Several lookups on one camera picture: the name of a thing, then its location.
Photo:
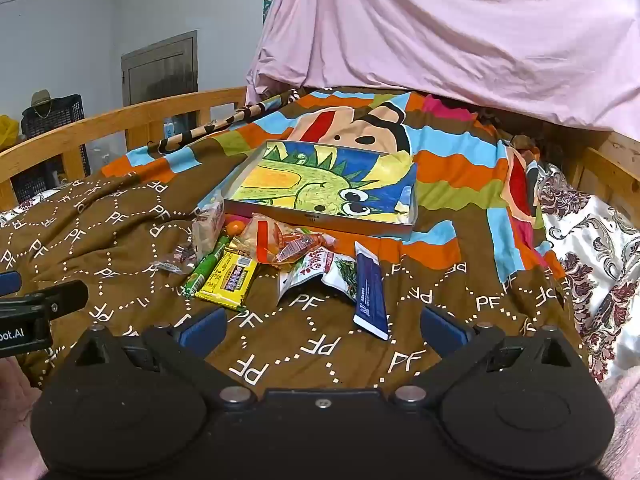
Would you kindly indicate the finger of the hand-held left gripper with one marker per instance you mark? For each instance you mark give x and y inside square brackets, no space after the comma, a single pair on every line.
[9,283]
[55,296]

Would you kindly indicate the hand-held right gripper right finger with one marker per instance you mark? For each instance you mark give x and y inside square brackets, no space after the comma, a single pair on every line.
[442,329]

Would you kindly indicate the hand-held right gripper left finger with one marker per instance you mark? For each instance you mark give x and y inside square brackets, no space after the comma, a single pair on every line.
[205,327]

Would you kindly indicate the yellow snack packet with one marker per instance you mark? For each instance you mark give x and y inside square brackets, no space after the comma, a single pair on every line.
[227,277]

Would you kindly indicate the green tube snack packet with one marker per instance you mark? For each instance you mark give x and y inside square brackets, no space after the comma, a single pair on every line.
[202,270]

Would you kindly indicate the small clear snack packet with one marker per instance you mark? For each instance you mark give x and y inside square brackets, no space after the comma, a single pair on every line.
[170,265]

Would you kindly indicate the dark blue snack packet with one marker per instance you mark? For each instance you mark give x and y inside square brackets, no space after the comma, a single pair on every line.
[370,290]

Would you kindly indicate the clear nut snack packet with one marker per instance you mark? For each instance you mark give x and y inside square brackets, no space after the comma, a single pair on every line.
[207,225]

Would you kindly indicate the orange round candy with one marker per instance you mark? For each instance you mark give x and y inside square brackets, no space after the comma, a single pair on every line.
[234,229]

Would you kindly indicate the clear orange snack packet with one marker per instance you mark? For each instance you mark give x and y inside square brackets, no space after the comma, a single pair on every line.
[260,237]

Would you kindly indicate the white packet with green leaves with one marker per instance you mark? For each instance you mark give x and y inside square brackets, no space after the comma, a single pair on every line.
[344,272]

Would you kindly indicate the white packet with red print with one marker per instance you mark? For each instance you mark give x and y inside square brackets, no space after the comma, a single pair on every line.
[310,267]

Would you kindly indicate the small red snack packet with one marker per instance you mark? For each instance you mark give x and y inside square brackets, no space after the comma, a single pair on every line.
[300,247]

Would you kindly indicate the metal box with dragon drawing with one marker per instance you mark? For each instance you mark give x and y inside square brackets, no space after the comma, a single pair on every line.
[320,185]

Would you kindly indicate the person's left forearm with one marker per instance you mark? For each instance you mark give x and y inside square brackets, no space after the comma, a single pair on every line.
[17,410]

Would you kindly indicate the white maroon floral cloth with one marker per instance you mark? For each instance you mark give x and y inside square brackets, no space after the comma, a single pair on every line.
[25,207]
[595,260]

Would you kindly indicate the black plastic crate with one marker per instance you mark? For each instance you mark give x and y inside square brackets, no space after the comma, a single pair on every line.
[60,110]
[75,165]

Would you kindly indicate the yellow plastic bag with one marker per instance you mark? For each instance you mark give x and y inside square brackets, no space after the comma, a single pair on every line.
[7,132]

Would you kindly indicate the straw hat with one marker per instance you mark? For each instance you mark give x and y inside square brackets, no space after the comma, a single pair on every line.
[41,102]

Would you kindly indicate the dark patterned cloth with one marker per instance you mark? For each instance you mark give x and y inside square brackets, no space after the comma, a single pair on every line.
[520,142]

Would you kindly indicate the brown patterned rolled cloth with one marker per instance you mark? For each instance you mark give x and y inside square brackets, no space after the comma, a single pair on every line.
[220,122]

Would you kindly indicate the wooden bed side board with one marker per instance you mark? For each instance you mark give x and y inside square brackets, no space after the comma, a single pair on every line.
[605,165]

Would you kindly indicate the grey wooden door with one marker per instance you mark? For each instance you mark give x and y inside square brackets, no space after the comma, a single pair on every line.
[160,70]

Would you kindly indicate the pink bed sheet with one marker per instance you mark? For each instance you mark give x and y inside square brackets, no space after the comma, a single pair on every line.
[425,35]

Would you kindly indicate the teal patterned cloth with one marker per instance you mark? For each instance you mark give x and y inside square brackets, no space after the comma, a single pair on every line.
[269,7]

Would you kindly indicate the wooden bed rail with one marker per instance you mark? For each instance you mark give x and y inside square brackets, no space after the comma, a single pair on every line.
[150,110]

